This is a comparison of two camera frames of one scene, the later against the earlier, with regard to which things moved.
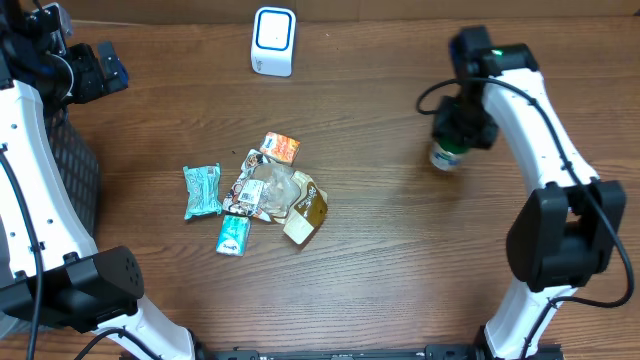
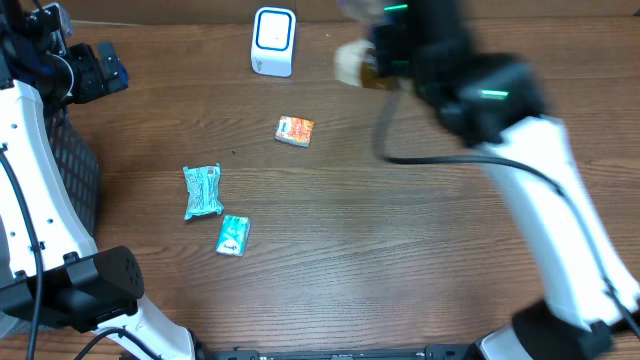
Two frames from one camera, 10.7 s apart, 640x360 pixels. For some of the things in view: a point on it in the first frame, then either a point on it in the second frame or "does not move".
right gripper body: x=469 y=122 to x=393 y=59
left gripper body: x=93 y=70 does not move
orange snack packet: x=280 y=147 to x=297 y=131
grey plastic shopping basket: x=77 y=164 does not move
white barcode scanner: x=273 y=37 does not move
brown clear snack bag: x=274 y=190 to x=352 y=66
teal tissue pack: x=232 y=235 does not move
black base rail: x=431 y=352 does not move
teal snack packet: x=203 y=182 does not move
